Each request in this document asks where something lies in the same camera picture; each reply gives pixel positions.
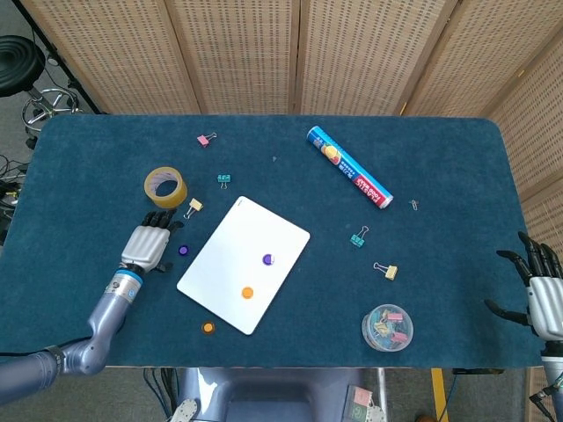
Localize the yellow packing tape roll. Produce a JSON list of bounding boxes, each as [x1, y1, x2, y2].
[[143, 165, 189, 209]]

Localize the blue plastic food wrap roll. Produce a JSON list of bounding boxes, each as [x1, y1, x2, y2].
[[306, 125, 395, 210]]

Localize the clear jar of binder clips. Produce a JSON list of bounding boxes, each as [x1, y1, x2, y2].
[[361, 303, 415, 353]]

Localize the yellow binder clip silver handles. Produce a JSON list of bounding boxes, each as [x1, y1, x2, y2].
[[373, 261, 399, 280]]

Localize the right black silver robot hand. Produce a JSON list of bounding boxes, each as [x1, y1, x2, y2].
[[484, 231, 563, 342]]

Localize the woven wooden folding screen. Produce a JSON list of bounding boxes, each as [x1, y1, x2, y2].
[[19, 0, 563, 422]]

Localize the blue carpet table mat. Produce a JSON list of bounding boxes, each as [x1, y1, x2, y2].
[[0, 113, 559, 368]]

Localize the black round stool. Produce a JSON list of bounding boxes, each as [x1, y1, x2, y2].
[[0, 34, 83, 150]]

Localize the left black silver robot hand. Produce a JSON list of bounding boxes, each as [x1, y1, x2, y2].
[[119, 208, 185, 276]]

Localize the yellow binder clip pink handles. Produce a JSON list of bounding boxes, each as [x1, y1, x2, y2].
[[182, 198, 205, 221]]

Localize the white rectangular board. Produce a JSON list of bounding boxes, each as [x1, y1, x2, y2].
[[176, 195, 311, 336]]

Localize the grey robot torso base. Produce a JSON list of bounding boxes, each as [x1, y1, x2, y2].
[[171, 367, 388, 422]]

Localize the black floor cable bundle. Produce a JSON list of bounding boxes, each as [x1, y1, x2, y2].
[[0, 153, 27, 221]]

